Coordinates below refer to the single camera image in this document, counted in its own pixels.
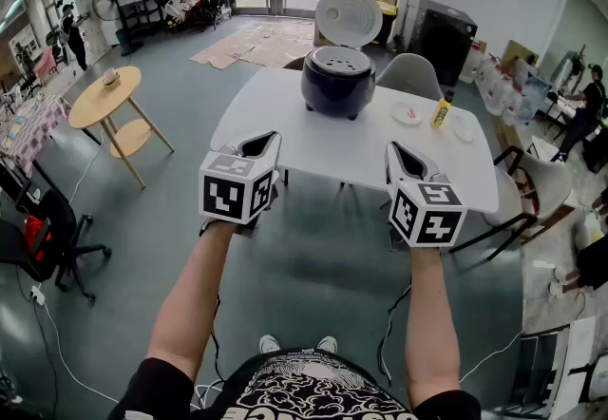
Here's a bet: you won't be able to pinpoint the row of clear water jugs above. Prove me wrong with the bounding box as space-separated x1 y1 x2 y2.
467 40 552 125

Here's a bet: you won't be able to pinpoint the flattened cardboard sheets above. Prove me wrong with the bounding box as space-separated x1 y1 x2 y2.
189 20 317 71

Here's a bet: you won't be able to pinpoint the person's black printed shirt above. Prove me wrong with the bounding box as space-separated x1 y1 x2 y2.
107 347 484 420

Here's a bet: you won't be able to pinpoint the red cloth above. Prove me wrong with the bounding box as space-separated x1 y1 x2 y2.
23 216 52 262

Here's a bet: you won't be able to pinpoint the table with checked cloth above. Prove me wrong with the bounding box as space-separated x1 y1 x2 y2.
0 93 72 177

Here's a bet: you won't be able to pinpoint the dark blue rice cooker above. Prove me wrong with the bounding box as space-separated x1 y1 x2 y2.
301 0 384 122

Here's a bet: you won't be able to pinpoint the pink chair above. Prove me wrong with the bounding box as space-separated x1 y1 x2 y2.
32 46 58 77

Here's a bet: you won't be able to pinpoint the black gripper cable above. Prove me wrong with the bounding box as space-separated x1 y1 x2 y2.
207 294 225 384
377 284 412 391

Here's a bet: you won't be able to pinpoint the yellow bottle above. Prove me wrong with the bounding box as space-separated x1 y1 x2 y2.
429 89 456 130

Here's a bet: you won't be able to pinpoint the black office chair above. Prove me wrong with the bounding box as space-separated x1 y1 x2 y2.
0 187 113 305

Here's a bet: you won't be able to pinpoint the round wooden side table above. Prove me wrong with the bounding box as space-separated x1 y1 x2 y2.
67 66 176 190

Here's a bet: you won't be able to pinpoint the grey chair black frame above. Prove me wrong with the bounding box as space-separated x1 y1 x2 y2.
448 144 575 262

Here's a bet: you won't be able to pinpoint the white steamer tray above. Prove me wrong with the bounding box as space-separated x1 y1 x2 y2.
311 47 371 78

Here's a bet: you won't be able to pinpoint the person's left forearm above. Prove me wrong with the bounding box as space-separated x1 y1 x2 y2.
145 218 238 382

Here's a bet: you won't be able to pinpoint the white plate with red bit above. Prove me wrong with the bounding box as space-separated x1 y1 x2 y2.
389 102 423 125

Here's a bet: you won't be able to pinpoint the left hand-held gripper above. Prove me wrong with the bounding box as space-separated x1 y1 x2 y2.
198 130 283 239

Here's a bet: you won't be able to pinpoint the black bin yellow lid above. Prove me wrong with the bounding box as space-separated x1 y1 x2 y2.
377 0 398 48

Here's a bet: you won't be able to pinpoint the grey shell chair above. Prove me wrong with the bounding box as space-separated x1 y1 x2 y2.
374 52 444 102

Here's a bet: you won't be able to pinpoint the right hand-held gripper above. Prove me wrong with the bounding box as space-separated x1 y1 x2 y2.
385 141 468 252

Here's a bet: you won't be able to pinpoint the black cabinet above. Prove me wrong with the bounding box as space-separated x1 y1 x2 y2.
408 0 479 86

